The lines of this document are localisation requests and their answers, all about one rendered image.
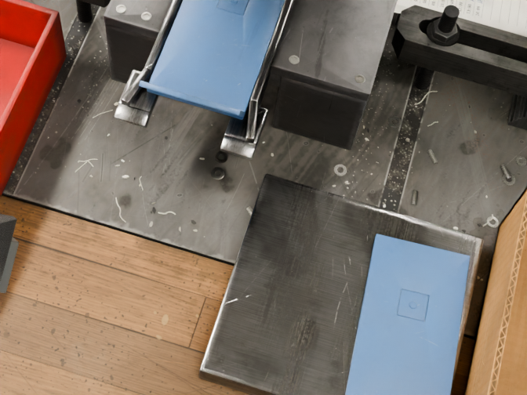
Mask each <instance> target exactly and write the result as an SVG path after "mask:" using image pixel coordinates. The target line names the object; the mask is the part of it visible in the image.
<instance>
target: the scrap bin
mask: <svg viewBox="0 0 527 395"><path fill-rule="evenodd" d="M66 57H67V54H66V49H65V44H64V36H63V31H62V26H61V22H60V13H59V12H58V11H56V10H53V9H48V8H46V7H43V6H40V5H36V4H32V3H30V2H25V1H22V0H0V197H1V196H2V193H3V191H4V189H5V186H6V184H7V183H8V181H9V178H10V176H11V174H12V172H13V170H14V168H15V166H16V163H17V161H18V159H19V157H20V155H21V153H22V150H23V148H24V146H25V144H26V142H27V139H28V137H29V135H30V134H31V131H32V129H33V127H34V125H35V122H36V121H37V119H38V116H39V114H40V112H41V110H42V108H43V106H44V104H45V101H46V99H47V97H48V95H49V93H50V90H51V88H52V87H53V84H54V82H55V80H56V77H57V75H58V74H59V72H60V69H61V67H62V65H63V63H64V61H65V59H66Z"/></svg>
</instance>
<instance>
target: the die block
mask: <svg viewBox="0 0 527 395"><path fill-rule="evenodd" d="M105 28H106V36H107V50H108V58H109V65H110V72H111V79H112V80H115V81H118V82H123V83H127V81H128V80H129V76H130V75H131V72H132V70H137V71H142V70H143V69H144V67H145V64H146V62H147V59H148V57H149V55H150V53H151V50H152V48H153V46H154V43H155V40H156V39H154V38H149V37H147V36H143V35H141V34H136V33H133V32H130V31H125V30H122V29H120V28H116V27H112V26H109V25H106V24H105ZM268 84H269V85H274V86H277V87H279V86H280V87H279V91H278V99H277V104H276V108H275V113H274V121H273V127H274V128H276V129H281V130H283V131H286V132H291V133H294V134H297V135H299V136H304V137H307V138H310V139H313V140H317V141H320V142H323V143H327V144H331V145H333V146H336V147H341V148H343V149H347V150H351V149H352V147H353V144H354V140H355V137H356V135H357V132H358V128H359V125H360V123H361V120H362V116H363V114H364V111H365V107H366V104H367V102H368V101H364V100H360V99H356V98H354V97H351V96H346V95H343V94H340V93H338V92H333V91H329V90H327V89H322V88H319V87H317V86H313V85H308V84H306V83H303V82H298V81H295V80H292V79H290V78H285V77H282V76H279V75H276V74H272V73H270V79H269V82H268Z"/></svg>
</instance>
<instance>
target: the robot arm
mask: <svg viewBox="0 0 527 395"><path fill-rule="evenodd" d="M16 221H17V219H16V218H15V217H14V216H8V215H3V214H0V292H1V293H6V290H7V288H8V284H9V279H10V275H11V272H12V269H13V264H14V260H15V257H16V252H17V249H18V245H19V242H18V241H17V240H16V239H15V238H13V232H14V229H15V225H16Z"/></svg>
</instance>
